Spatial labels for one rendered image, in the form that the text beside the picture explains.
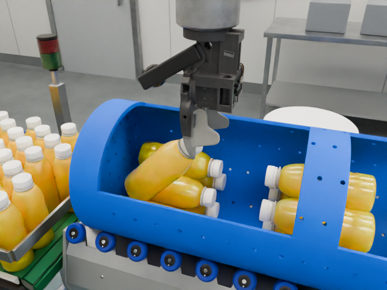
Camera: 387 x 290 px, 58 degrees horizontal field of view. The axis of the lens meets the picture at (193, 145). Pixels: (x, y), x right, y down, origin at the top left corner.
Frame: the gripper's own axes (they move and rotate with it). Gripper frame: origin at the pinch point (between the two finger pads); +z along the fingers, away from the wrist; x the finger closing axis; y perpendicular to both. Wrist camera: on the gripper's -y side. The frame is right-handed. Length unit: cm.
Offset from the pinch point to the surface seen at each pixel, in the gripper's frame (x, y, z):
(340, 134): 7.3, 23.6, -2.5
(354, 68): 328, 56, 77
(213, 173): 8.8, 1.5, 11.4
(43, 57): 38, -64, 1
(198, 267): -5.1, 3.0, 23.9
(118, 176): 7.3, -20.9, 16.5
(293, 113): 58, 14, 17
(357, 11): 328, 47, 24
